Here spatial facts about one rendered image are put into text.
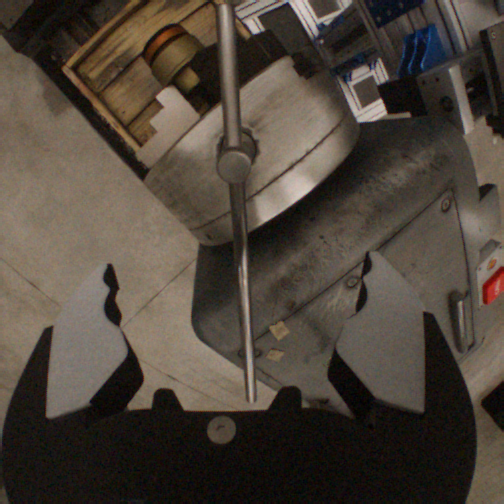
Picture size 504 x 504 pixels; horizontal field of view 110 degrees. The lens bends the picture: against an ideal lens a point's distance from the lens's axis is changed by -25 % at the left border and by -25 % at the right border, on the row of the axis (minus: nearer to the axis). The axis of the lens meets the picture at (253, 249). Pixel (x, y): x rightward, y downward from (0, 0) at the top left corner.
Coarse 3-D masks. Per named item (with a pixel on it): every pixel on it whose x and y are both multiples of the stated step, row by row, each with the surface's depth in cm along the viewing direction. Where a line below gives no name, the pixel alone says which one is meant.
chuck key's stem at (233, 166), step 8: (224, 152) 14; (232, 152) 14; (240, 152) 14; (248, 152) 16; (224, 160) 14; (232, 160) 14; (240, 160) 14; (248, 160) 14; (216, 168) 14; (224, 168) 14; (232, 168) 14; (240, 168) 14; (248, 168) 14; (224, 176) 14; (232, 176) 14; (240, 176) 14
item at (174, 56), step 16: (160, 32) 24; (176, 32) 25; (144, 48) 25; (160, 48) 25; (176, 48) 25; (192, 48) 26; (160, 64) 26; (176, 64) 26; (160, 80) 28; (176, 80) 28; (192, 80) 28; (192, 96) 33
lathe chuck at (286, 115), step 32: (288, 64) 20; (320, 64) 23; (256, 96) 20; (288, 96) 20; (320, 96) 22; (192, 128) 20; (256, 128) 21; (288, 128) 21; (320, 128) 22; (160, 160) 23; (192, 160) 22; (256, 160) 22; (288, 160) 22; (160, 192) 28; (192, 192) 25; (224, 192) 24; (256, 192) 24; (192, 224) 30
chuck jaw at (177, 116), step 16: (160, 96) 29; (176, 96) 29; (160, 112) 29; (176, 112) 30; (192, 112) 31; (160, 128) 30; (176, 128) 31; (144, 144) 31; (160, 144) 31; (144, 160) 31
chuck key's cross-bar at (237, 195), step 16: (224, 16) 11; (224, 32) 11; (224, 48) 12; (224, 64) 12; (224, 80) 13; (224, 96) 13; (224, 112) 14; (240, 112) 14; (224, 128) 15; (240, 128) 15; (240, 144) 15; (240, 192) 17; (240, 208) 17; (240, 224) 18; (240, 240) 18; (240, 256) 18; (240, 272) 19; (240, 288) 19; (240, 304) 20; (240, 320) 20; (256, 400) 23
